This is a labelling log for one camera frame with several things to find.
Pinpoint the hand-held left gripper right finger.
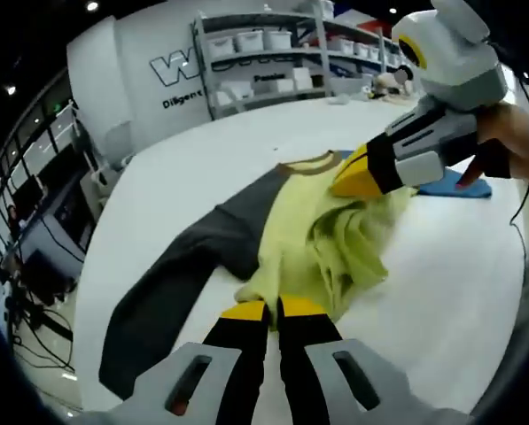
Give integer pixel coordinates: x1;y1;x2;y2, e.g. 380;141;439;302
276;295;473;425

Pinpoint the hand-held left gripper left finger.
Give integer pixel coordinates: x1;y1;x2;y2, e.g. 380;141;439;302
71;298;269;425

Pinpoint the yellow grey blue garment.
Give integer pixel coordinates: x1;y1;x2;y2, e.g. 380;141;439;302
97;149;494;402

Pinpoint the person's right hand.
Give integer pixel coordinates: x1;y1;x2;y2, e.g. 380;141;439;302
474;100;529;182

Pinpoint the grey metal shelf rack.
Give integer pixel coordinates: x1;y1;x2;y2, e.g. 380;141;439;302
192;0;424;120

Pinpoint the white square box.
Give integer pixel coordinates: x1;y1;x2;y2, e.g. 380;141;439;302
290;66;315;93

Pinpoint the white open box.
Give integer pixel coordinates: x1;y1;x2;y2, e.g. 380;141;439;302
214;79;255;106

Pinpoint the row of white storage bins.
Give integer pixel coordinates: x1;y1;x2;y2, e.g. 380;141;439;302
206;26;398;67

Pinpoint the grey office counter desk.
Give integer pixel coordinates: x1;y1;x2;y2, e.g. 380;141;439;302
19;174;97;284

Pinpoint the black computer monitor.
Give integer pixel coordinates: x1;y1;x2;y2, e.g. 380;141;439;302
13;174;48;214
40;143;82;179

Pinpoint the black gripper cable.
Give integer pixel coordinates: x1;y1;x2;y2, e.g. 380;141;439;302
509;179;529;267

